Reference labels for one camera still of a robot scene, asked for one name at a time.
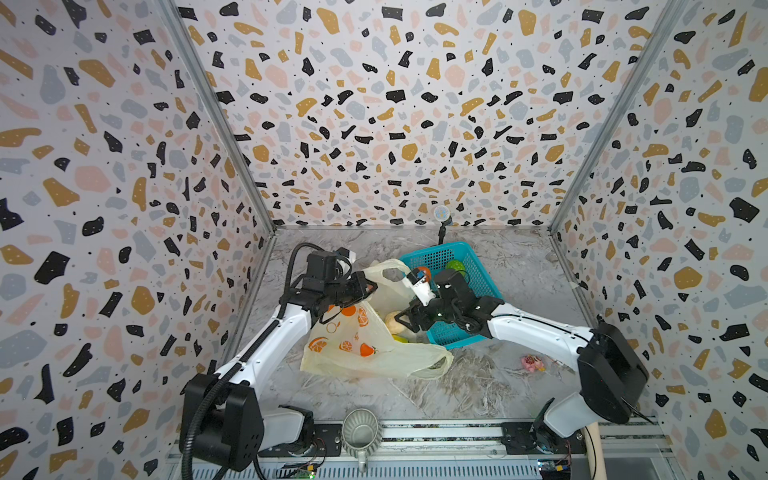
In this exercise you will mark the beige wooden post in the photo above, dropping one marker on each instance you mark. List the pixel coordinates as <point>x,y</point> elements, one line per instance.
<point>594,451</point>

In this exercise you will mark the cream plastic bag orange print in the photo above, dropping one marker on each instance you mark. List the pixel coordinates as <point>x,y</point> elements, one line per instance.
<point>354,342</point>

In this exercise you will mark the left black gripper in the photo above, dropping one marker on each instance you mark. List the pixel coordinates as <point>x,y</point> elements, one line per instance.
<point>357,279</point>

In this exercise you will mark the green lime fruit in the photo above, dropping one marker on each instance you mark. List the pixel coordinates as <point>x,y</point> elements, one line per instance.
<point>456,265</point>

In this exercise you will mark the small round mirror on stand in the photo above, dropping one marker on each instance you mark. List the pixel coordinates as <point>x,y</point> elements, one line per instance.
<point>443,216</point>

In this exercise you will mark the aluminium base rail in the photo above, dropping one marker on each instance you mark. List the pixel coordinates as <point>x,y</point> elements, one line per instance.
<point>474,449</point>

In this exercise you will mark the pink small toy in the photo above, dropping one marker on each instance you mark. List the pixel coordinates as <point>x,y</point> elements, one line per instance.
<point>533,363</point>

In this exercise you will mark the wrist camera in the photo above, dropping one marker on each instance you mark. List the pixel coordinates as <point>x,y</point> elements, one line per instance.
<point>346,258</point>
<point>420,287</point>

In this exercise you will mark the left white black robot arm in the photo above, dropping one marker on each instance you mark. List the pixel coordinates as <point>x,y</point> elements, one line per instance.
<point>222,421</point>

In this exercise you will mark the orange fruit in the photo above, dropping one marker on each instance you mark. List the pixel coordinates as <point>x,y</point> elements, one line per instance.
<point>426,273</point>

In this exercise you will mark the teal plastic basket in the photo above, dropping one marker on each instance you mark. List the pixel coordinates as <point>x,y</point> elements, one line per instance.
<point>476,276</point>

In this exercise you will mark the beige peach fruit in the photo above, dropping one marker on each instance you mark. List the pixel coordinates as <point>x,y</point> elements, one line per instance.
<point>393,326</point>

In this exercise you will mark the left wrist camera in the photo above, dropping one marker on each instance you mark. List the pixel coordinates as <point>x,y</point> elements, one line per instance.
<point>346,258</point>

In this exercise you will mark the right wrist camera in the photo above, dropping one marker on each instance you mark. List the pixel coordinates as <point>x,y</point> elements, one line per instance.
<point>420,287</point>

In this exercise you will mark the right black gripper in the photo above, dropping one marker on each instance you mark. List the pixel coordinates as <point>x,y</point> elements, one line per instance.
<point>429,312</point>

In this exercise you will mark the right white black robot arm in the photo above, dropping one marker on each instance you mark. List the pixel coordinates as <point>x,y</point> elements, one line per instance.
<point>611,374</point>

